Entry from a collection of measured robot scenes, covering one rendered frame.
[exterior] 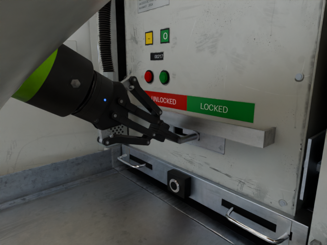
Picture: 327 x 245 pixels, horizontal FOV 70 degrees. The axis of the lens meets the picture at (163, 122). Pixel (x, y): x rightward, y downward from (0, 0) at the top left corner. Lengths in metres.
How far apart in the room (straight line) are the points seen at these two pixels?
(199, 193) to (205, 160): 0.08
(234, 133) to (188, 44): 0.22
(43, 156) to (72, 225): 0.34
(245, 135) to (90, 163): 0.48
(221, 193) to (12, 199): 0.50
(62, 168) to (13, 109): 0.23
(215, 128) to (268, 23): 0.19
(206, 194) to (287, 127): 0.23
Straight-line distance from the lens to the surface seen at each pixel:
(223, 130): 0.43
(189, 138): 0.50
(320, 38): 0.41
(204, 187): 0.54
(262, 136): 0.40
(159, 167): 0.63
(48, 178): 0.71
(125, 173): 0.75
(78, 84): 0.31
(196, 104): 0.51
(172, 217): 0.55
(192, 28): 0.53
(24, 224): 0.60
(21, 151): 0.84
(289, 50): 0.42
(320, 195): 0.39
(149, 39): 0.63
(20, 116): 0.81
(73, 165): 0.72
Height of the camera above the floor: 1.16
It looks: 13 degrees down
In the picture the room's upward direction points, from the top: straight up
